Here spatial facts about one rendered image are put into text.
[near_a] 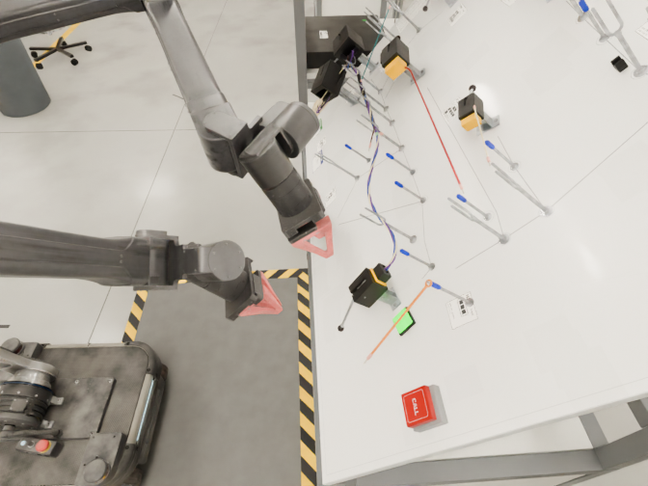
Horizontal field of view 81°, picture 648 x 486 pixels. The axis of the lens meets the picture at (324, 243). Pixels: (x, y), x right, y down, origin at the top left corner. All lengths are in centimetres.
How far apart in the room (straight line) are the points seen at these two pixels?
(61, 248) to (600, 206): 64
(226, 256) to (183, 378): 143
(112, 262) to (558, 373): 56
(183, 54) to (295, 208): 31
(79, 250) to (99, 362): 139
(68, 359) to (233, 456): 77
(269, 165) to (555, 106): 48
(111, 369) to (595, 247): 165
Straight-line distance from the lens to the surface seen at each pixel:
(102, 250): 49
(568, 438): 108
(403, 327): 72
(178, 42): 73
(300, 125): 55
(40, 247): 44
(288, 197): 53
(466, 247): 70
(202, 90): 62
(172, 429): 188
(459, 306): 67
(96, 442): 166
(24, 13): 93
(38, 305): 250
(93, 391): 177
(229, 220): 245
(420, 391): 64
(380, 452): 74
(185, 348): 200
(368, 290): 70
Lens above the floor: 171
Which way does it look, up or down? 49 degrees down
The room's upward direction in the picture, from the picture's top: straight up
